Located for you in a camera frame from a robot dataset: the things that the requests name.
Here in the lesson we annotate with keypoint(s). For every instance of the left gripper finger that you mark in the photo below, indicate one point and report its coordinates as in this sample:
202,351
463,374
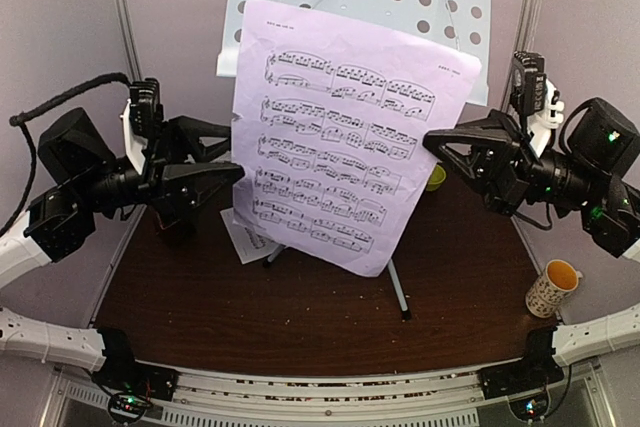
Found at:
184,189
197,139

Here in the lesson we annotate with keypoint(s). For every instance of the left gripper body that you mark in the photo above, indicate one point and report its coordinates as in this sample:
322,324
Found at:
149,176

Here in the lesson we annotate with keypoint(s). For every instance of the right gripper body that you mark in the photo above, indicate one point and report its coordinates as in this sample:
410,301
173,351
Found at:
526,168

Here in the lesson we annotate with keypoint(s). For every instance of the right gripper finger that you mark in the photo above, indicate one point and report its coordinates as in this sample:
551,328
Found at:
495,121
475,154

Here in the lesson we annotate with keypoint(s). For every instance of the purple sheet music page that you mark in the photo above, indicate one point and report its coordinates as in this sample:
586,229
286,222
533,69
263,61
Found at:
329,117

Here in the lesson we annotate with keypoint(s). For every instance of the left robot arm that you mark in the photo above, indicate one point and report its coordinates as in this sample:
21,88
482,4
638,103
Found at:
57,223

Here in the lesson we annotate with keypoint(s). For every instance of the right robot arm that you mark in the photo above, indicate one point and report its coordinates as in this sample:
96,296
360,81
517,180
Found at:
606,143

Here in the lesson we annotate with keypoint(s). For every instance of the brown wooden metronome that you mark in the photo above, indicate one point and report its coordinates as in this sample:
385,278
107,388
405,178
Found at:
172,229

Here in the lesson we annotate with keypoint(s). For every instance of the green plastic bowl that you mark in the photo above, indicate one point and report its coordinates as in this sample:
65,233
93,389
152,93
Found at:
437,178

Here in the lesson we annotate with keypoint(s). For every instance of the white sheet music page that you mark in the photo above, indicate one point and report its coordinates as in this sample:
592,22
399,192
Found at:
248,245

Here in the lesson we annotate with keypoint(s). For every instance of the patterned paper cup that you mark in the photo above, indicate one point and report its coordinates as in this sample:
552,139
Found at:
555,284

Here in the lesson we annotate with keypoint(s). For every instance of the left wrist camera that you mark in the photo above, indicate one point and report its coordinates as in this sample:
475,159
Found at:
141,120

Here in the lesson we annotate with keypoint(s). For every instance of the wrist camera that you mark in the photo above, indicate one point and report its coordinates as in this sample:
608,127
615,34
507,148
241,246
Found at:
141,120
536,101

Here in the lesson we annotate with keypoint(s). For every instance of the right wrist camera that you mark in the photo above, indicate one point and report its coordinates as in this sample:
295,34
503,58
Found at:
536,101

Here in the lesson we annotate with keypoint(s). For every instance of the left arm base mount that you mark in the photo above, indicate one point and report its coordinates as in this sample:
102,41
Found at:
132,395

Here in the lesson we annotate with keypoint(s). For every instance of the left aluminium corner post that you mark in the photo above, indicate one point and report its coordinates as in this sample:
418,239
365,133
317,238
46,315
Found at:
128,39

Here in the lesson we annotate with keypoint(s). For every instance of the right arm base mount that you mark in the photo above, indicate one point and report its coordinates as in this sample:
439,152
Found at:
526,388

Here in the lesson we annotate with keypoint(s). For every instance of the aluminium front rail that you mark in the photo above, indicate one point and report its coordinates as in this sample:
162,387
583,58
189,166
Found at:
446,397

